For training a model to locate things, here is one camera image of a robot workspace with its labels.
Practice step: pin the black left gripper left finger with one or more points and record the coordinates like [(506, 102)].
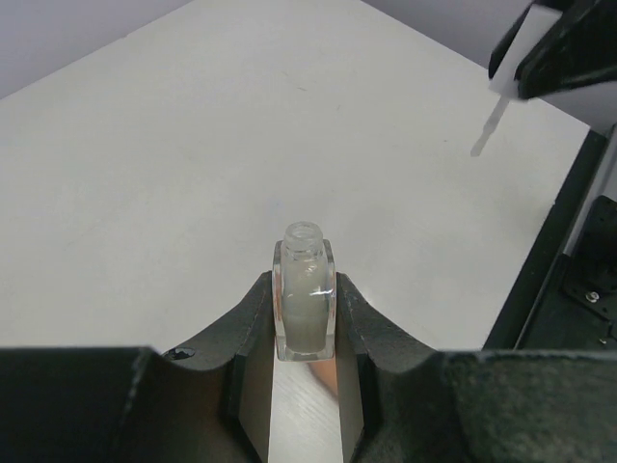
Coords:
[(206, 400)]

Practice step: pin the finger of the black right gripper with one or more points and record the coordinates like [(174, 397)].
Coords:
[(578, 50), (539, 45)]

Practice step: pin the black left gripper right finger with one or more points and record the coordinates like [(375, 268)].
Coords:
[(403, 401)]

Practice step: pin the clear nail polish bottle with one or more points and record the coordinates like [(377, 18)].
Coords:
[(304, 295)]

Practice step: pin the white nail polish brush cap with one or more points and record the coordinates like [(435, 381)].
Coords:
[(511, 82)]

